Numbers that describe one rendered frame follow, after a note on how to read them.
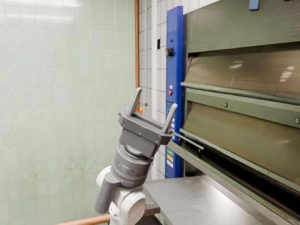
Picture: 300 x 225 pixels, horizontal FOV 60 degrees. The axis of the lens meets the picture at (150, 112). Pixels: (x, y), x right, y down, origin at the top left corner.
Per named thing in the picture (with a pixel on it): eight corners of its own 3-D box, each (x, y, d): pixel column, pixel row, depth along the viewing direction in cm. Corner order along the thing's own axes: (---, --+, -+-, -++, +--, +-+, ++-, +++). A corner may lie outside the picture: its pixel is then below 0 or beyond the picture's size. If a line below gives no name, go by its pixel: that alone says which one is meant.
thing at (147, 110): (148, 117, 211) (148, 105, 209) (152, 119, 201) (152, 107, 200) (139, 118, 208) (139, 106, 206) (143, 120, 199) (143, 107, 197)
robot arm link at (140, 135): (168, 143, 50) (148, 189, 55) (179, 126, 59) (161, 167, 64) (112, 116, 53) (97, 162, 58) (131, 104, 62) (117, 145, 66)
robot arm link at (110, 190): (156, 172, 61) (142, 206, 66) (127, 146, 67) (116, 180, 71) (121, 186, 53) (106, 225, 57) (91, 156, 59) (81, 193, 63)
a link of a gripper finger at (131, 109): (137, 90, 53) (129, 117, 55) (143, 87, 56) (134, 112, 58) (131, 87, 53) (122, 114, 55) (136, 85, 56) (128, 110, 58)
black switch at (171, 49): (169, 57, 158) (169, 39, 157) (173, 57, 153) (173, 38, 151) (163, 57, 157) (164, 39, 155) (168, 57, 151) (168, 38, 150)
